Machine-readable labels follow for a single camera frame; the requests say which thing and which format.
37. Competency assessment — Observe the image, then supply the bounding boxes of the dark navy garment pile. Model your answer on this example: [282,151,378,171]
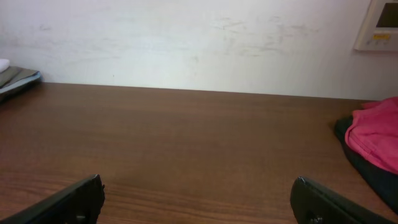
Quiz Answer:
[333,116,397,214]

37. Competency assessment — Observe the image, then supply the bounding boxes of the folded olive green garment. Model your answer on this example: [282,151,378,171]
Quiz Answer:
[1,66,38,88]

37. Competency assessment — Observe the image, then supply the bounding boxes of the orange printed t-shirt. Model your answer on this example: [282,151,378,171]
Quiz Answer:
[345,97,397,174]

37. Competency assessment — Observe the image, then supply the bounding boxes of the folded light blue garment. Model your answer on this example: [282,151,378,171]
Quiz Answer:
[0,72,42,94]

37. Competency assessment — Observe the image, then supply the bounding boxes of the white wall control panel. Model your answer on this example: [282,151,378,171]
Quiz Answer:
[354,0,397,52]

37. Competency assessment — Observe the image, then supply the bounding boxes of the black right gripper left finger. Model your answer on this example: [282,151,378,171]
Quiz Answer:
[1,174,105,224]

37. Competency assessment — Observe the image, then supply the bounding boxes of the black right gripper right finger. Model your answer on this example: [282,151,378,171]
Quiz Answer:
[290,177,394,224]

